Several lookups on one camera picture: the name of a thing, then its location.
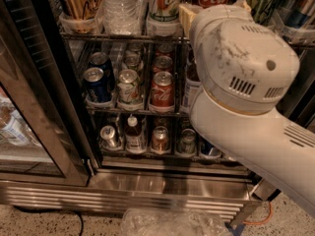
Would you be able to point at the open fridge door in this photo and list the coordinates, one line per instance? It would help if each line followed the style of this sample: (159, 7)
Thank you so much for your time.
(264, 191)

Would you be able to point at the iced tea bottle bottom shelf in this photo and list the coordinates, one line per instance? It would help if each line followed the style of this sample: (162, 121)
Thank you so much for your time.
(135, 140)

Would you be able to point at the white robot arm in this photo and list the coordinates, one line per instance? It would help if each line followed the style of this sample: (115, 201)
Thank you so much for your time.
(277, 149)

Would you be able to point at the clear plastic bag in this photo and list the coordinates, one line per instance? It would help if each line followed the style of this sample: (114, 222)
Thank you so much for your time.
(146, 222)

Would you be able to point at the blue pepsi can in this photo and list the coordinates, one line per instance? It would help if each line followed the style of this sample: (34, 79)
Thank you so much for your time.
(102, 60)
(95, 85)

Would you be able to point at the copper can bottom shelf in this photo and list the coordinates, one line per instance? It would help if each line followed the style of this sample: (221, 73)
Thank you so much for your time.
(160, 139)

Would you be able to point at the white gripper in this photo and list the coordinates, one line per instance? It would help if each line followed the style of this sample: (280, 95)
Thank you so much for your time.
(244, 61)

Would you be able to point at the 7up can middle front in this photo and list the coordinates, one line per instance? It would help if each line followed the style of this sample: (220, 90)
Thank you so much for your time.
(129, 86)

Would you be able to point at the closed glass fridge door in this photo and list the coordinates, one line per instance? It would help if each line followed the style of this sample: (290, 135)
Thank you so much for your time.
(37, 75)

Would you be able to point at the blue can bottom shelf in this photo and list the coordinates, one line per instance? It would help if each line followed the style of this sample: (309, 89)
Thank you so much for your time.
(209, 151)

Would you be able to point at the stainless steel fridge base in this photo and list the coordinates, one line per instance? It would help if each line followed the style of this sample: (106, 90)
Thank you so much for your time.
(114, 192)

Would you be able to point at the blue pepsi can rear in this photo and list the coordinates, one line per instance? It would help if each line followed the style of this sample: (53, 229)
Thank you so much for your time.
(102, 60)

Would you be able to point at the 7up can top shelf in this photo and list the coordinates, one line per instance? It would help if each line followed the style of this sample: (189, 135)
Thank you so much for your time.
(164, 11)

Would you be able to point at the iced tea bottle middle shelf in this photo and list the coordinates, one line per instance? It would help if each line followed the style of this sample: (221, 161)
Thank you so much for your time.
(191, 83)

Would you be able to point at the red coke can middle front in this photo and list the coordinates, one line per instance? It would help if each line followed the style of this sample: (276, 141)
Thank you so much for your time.
(162, 90)

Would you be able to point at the red coke can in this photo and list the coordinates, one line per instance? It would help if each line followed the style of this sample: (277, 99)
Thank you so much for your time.
(162, 90)
(163, 64)

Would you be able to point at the silver can bottom shelf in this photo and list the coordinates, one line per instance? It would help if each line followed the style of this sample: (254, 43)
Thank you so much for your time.
(109, 136)

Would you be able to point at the gold can top shelf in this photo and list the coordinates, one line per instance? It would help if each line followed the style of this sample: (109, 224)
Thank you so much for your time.
(80, 14)

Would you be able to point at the blue pepsi can front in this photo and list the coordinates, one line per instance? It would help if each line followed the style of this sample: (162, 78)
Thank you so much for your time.
(95, 85)

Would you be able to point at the clear water bottle top shelf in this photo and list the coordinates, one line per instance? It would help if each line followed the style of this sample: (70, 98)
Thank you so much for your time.
(122, 17)

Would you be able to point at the iced tea bottle shelf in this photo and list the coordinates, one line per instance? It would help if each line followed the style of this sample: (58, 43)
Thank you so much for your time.
(135, 140)
(191, 83)

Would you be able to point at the green black can top shelf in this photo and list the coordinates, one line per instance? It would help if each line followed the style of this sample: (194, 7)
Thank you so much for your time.
(262, 2)

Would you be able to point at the green can bottom shelf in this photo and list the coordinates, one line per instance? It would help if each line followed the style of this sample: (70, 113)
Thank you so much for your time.
(187, 142)

